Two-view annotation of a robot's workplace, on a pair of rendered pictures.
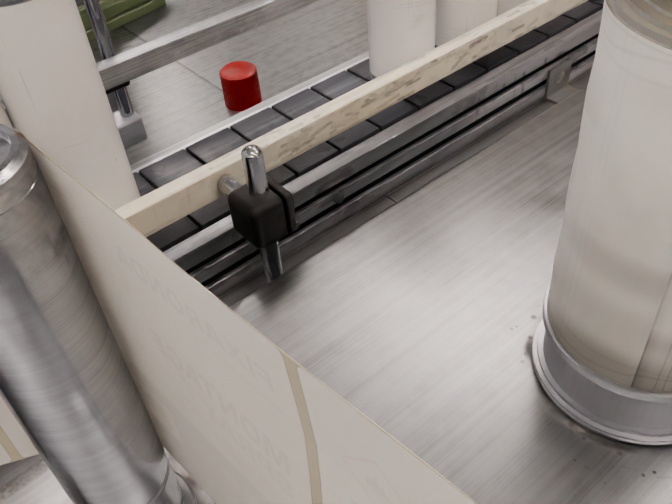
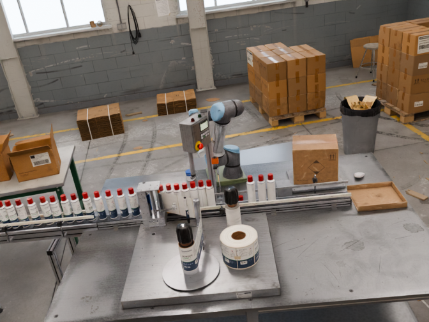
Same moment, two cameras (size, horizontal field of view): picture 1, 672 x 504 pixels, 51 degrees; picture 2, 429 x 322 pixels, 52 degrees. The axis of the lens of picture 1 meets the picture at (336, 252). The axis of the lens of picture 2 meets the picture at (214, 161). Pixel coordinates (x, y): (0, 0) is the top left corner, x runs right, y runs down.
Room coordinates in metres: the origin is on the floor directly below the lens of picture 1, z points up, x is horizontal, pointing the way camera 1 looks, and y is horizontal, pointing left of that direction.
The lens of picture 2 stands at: (-1.50, -1.45, 2.44)
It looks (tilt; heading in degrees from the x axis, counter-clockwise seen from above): 27 degrees down; 40
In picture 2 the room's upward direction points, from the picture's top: 7 degrees counter-clockwise
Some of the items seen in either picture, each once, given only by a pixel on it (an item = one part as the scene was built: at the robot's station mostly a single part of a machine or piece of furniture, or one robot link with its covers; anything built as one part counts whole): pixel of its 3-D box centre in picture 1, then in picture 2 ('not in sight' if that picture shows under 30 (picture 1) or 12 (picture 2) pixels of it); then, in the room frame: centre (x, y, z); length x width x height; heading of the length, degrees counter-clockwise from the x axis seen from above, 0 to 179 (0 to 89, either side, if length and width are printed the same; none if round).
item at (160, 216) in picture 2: not in sight; (152, 203); (0.06, 0.38, 1.01); 0.14 x 0.13 x 0.26; 126
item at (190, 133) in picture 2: not in sight; (195, 133); (0.39, 0.23, 1.38); 0.17 x 0.10 x 0.19; 1
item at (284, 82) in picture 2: not in sight; (284, 80); (4.11, 1.66, 0.45); 1.20 x 0.84 x 0.89; 47
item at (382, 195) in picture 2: not in sight; (375, 195); (0.97, -0.71, 0.85); 0.30 x 0.26 x 0.04; 126
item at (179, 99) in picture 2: not in sight; (176, 101); (3.57, 3.39, 0.11); 0.65 x 0.54 x 0.22; 133
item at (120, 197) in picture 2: not in sight; (122, 202); (0.00, 0.61, 0.98); 0.05 x 0.05 x 0.20
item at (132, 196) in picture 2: not in sight; (133, 202); (0.05, 0.55, 0.98); 0.05 x 0.05 x 0.20
